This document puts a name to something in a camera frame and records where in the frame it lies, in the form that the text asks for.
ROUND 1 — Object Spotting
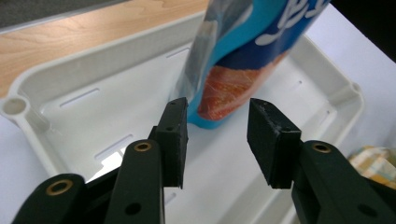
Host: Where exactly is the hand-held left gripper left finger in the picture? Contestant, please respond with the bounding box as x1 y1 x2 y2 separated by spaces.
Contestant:
104 97 190 224

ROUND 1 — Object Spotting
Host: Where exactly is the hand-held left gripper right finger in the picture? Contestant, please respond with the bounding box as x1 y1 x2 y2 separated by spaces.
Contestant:
247 97 396 224

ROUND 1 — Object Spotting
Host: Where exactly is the white plastic tray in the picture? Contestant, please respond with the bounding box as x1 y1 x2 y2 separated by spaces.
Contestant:
0 11 366 224

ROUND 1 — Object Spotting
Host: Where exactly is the lemon print cloth bag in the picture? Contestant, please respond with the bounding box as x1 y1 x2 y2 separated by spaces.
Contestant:
346 145 396 191

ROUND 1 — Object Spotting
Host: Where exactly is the blue snack pouch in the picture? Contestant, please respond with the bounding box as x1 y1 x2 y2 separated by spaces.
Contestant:
173 0 332 131

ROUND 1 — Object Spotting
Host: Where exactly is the white table sheet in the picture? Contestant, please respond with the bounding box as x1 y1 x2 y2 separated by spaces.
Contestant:
0 3 396 224

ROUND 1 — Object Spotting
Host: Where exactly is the wooden table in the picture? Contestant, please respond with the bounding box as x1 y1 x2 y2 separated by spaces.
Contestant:
0 0 210 98

